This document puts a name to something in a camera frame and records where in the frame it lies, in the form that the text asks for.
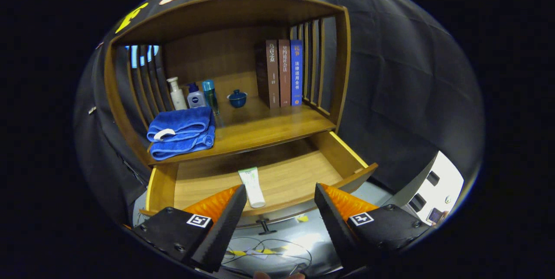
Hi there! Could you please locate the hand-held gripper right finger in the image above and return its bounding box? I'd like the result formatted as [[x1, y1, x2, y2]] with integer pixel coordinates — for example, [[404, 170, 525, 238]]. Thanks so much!
[[314, 183, 432, 271]]

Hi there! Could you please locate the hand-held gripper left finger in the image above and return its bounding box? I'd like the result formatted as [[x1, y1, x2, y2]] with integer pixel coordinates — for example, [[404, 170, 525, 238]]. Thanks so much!
[[130, 184, 248, 274]]

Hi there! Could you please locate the white squeeze tube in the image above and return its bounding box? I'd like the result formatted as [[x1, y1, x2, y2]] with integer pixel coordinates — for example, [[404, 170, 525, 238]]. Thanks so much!
[[238, 167, 266, 209]]

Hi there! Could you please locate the wooden drawer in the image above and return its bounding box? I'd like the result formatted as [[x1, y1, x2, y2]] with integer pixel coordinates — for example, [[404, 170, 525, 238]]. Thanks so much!
[[145, 131, 379, 235]]

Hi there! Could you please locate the wooden countertop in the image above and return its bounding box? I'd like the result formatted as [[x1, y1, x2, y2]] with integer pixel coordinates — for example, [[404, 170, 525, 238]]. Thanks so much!
[[147, 71, 336, 166]]

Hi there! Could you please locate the wooden cabinet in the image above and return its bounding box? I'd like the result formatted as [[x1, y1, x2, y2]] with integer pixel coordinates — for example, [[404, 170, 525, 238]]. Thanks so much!
[[103, 0, 379, 227]]

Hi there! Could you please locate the blue folded towel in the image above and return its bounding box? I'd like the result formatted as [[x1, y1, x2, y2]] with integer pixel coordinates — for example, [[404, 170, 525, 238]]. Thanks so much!
[[147, 106, 216, 161]]

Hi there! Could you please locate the blue lidded teacup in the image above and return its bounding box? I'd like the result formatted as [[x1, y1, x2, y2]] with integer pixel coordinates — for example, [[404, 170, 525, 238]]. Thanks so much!
[[227, 89, 248, 108]]

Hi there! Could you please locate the white bottle with blue pump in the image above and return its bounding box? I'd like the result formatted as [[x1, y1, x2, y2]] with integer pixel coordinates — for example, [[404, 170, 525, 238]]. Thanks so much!
[[187, 83, 207, 108]]

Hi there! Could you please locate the teal bottle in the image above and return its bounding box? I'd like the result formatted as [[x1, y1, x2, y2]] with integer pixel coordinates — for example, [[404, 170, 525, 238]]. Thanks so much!
[[202, 79, 220, 115]]

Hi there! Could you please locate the black backdrop cloth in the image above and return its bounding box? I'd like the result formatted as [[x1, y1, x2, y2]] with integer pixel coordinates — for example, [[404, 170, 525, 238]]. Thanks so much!
[[73, 0, 484, 227]]

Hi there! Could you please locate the blue book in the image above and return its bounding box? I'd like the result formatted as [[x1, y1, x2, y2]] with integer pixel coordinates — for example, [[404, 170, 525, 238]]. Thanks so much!
[[290, 39, 304, 106]]

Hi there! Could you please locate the dark brown book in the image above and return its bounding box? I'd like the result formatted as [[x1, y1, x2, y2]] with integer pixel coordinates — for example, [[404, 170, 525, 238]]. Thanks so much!
[[254, 39, 280, 109]]

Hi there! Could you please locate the reddish brown book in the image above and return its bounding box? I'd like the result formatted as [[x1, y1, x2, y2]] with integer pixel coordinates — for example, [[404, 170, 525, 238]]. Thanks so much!
[[278, 39, 292, 108]]

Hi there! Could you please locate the black floor cable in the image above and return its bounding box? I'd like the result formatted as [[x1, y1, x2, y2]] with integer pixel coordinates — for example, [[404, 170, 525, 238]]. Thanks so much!
[[221, 238, 313, 271]]

